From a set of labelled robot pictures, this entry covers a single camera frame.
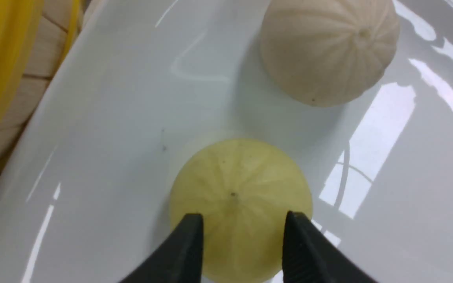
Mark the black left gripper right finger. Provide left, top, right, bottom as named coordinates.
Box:
left=282, top=211, right=376, bottom=283

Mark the beige steamed bun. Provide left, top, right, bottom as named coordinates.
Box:
left=260, top=0, right=400, bottom=107

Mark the white square plate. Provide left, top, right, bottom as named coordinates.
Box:
left=0, top=0, right=453, bottom=283

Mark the bamboo steamer basket yellow rim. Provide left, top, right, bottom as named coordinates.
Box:
left=0, top=0, right=85, bottom=172

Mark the yellow steamed bun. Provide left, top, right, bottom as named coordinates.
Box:
left=169, top=139, right=313, bottom=283

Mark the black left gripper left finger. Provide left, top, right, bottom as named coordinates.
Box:
left=121, top=213, right=204, bottom=283

